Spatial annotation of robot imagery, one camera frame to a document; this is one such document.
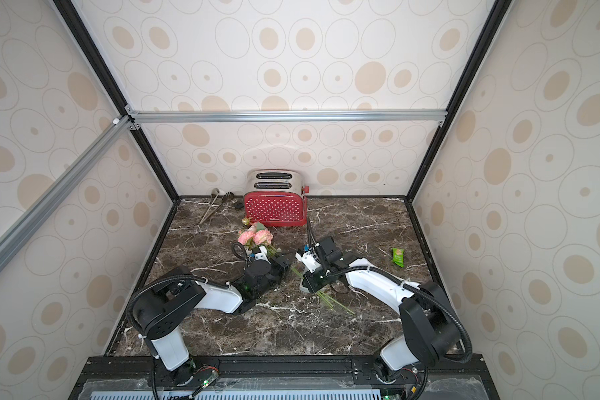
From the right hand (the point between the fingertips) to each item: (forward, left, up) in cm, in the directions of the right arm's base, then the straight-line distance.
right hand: (314, 280), depth 86 cm
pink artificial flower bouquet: (+14, +23, +7) cm, 28 cm away
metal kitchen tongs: (+42, +43, -3) cm, 60 cm away
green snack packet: (+15, -33, -7) cm, 37 cm away
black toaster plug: (+38, +37, -3) cm, 53 cm away
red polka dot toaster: (+29, +16, +11) cm, 35 cm away
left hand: (+6, +4, +6) cm, 9 cm away
